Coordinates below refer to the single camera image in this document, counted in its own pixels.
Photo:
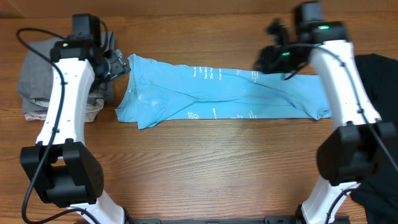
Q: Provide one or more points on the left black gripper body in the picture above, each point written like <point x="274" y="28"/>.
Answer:
<point x="117" y="65"/>

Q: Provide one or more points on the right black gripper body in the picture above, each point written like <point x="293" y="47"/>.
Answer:
<point x="285" y="58"/>

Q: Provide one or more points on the light blue t-shirt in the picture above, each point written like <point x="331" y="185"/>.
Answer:
<point x="159" y="91"/>

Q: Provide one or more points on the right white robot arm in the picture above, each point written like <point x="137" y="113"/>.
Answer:
<point x="357" y="147"/>

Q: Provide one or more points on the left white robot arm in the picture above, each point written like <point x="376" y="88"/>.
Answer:
<point x="61" y="169"/>

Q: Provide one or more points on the folded grey trousers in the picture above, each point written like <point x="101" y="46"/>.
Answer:
<point x="35" y="85"/>

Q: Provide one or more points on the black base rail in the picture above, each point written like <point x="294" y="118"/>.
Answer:
<point x="211" y="221"/>

